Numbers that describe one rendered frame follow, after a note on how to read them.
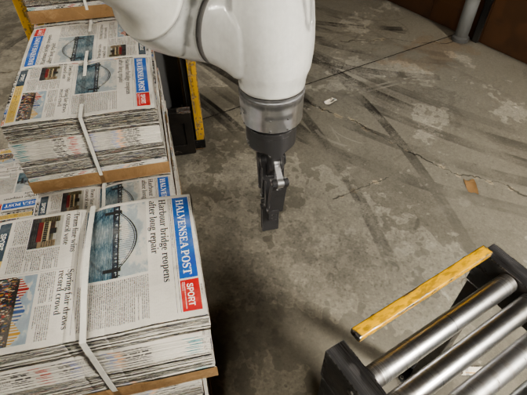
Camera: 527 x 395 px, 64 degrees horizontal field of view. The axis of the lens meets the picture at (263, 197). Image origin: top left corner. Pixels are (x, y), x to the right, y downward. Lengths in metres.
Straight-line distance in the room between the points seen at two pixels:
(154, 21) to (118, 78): 0.74
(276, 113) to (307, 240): 1.62
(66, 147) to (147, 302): 0.61
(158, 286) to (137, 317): 0.06
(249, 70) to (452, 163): 2.34
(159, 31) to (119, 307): 0.42
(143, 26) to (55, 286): 0.45
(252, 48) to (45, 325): 0.51
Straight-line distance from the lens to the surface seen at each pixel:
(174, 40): 0.57
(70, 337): 0.73
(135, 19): 0.56
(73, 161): 1.24
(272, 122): 0.57
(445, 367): 1.00
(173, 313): 0.70
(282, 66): 0.52
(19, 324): 0.77
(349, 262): 2.10
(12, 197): 1.74
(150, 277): 0.74
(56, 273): 0.81
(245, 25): 0.51
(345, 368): 0.95
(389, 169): 2.62
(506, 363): 1.06
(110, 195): 1.25
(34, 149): 1.23
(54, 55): 1.48
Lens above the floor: 1.66
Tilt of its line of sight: 45 degrees down
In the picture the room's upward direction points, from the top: straight up
